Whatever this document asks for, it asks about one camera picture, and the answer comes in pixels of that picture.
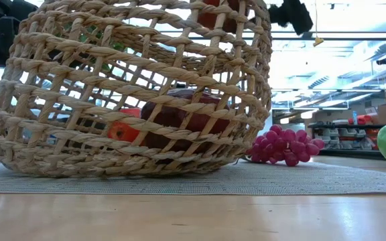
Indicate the red yellow apple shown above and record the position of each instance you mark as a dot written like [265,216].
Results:
[208,20]

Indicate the purple grape bunch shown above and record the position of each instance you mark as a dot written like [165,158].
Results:
[280,147]

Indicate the dark maroon round fruit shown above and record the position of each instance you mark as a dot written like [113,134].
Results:
[179,118]

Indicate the small red orange fruit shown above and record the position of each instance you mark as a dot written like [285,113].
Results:
[122,132]

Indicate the yellow hanging tag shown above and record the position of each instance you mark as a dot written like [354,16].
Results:
[318,41]

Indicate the black ceiling fixture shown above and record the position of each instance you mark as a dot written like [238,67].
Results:
[384,60]

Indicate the blue bottle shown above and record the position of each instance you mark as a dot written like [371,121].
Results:
[355,118]

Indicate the red container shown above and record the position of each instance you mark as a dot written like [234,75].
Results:
[364,119]

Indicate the orange storage bin rack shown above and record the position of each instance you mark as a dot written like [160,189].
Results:
[373,132]

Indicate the grey woven placemat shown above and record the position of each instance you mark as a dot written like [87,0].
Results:
[246,182]

